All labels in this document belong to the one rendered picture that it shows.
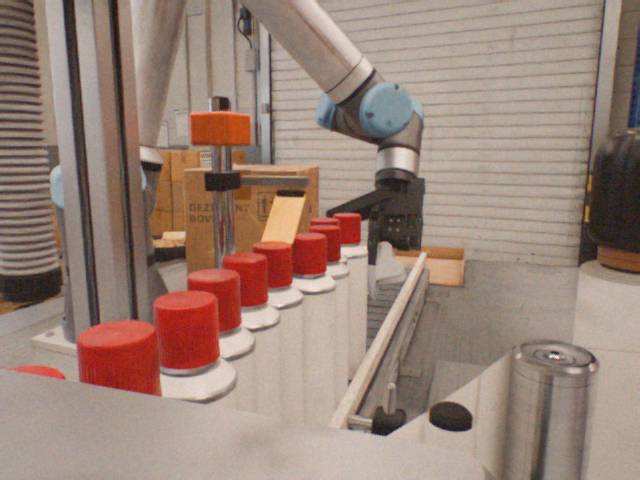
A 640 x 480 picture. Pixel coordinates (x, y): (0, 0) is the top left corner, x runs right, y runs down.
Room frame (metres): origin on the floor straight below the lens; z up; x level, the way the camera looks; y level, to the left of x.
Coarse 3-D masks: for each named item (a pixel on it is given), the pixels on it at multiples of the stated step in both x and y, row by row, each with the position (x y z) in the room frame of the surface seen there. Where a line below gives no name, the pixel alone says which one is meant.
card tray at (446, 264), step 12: (396, 252) 1.52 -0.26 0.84; (408, 252) 1.51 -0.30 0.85; (420, 252) 1.50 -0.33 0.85; (432, 252) 1.49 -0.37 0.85; (444, 252) 1.48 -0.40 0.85; (456, 252) 1.47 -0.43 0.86; (408, 264) 1.40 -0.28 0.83; (432, 264) 1.40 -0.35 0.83; (444, 264) 1.40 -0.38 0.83; (456, 264) 1.40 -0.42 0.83; (432, 276) 1.27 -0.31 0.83; (444, 276) 1.27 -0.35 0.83; (456, 276) 1.27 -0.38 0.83
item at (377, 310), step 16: (384, 288) 0.99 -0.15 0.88; (400, 288) 0.99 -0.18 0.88; (368, 304) 0.89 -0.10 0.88; (384, 304) 0.89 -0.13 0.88; (368, 320) 0.80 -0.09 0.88; (384, 320) 0.80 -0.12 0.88; (400, 320) 0.81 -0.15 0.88; (368, 336) 0.73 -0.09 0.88; (384, 352) 0.67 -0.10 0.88; (368, 384) 0.57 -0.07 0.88
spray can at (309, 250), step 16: (304, 240) 0.43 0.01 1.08; (320, 240) 0.44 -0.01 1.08; (304, 256) 0.43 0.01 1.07; (320, 256) 0.44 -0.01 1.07; (304, 272) 0.43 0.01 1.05; (320, 272) 0.44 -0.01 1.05; (304, 288) 0.43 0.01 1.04; (320, 288) 0.43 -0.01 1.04; (304, 304) 0.42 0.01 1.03; (320, 304) 0.43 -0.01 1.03; (304, 320) 0.42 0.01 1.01; (320, 320) 0.43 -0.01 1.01; (304, 336) 0.42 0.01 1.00; (320, 336) 0.43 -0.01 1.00; (304, 352) 0.42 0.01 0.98; (320, 352) 0.43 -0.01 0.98; (304, 368) 0.42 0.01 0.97; (320, 368) 0.43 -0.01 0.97; (304, 384) 0.42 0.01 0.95; (320, 384) 0.43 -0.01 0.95; (304, 400) 0.42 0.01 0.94; (320, 400) 0.43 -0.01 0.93; (304, 416) 0.42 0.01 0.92; (320, 416) 0.43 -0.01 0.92
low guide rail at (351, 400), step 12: (420, 264) 1.06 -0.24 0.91; (408, 288) 0.87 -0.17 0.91; (396, 300) 0.80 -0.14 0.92; (396, 312) 0.74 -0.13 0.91; (384, 324) 0.68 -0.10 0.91; (384, 336) 0.64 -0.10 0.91; (372, 348) 0.60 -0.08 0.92; (384, 348) 0.63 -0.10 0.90; (372, 360) 0.56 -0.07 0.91; (360, 372) 0.53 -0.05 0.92; (372, 372) 0.56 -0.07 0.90; (360, 384) 0.50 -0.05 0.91; (348, 396) 0.47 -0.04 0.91; (360, 396) 0.50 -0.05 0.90; (348, 408) 0.45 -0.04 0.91; (336, 420) 0.43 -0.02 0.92
